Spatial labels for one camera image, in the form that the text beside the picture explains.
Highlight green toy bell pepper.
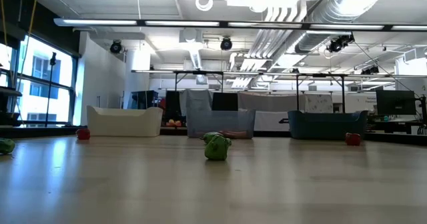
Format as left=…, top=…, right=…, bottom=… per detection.
left=204, top=134, right=232, bottom=161
left=0, top=137, right=16, bottom=155
left=199, top=131, right=225, bottom=144

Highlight orange toy carrot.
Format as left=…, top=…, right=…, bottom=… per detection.
left=218, top=130, right=250, bottom=139

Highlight black flat screen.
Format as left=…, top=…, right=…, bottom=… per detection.
left=211, top=92, right=239, bottom=112

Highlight grey hanging cloth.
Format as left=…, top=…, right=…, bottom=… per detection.
left=179, top=89, right=214, bottom=111

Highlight grey translucent plastic basket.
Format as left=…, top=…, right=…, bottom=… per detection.
left=185, top=108, right=257, bottom=139

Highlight black upright panel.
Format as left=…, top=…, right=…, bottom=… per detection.
left=165, top=90, right=182, bottom=121

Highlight long ceiling light bar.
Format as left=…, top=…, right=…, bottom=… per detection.
left=131, top=69, right=427, bottom=79
left=53, top=17, right=427, bottom=31

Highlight white hanging cloth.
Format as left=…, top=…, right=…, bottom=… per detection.
left=237, top=91, right=306, bottom=112

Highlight dark blue cabinet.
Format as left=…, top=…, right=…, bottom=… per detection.
left=131, top=89, right=159, bottom=110

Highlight white plastic basket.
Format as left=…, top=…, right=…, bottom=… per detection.
left=86, top=105, right=164, bottom=138

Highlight white ceiling pipes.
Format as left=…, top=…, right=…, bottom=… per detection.
left=248, top=0, right=308, bottom=60

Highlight white printed cloth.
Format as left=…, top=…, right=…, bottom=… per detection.
left=304, top=93, right=334, bottom=114

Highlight dark teal plastic basket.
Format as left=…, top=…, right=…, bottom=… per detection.
left=287, top=109, right=369, bottom=141

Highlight black tripod stand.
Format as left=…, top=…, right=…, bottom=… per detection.
left=45, top=51, right=57, bottom=129

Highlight large glass window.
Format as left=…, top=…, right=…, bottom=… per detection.
left=0, top=33, right=79, bottom=128

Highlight black desktop monitor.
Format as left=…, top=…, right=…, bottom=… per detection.
left=376, top=89, right=417, bottom=116

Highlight black metal rig frame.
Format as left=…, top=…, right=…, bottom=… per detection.
left=173, top=70, right=225, bottom=93
left=295, top=73, right=346, bottom=114

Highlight white coiled cable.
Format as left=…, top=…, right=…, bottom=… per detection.
left=195, top=0, right=214, bottom=13

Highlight silver round air duct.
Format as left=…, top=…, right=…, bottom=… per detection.
left=293, top=0, right=390, bottom=55

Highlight black aluminium table frame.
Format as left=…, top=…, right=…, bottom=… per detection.
left=0, top=125, right=427, bottom=147

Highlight yellow strap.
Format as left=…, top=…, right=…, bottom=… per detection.
left=18, top=0, right=37, bottom=85
left=0, top=0, right=8, bottom=48

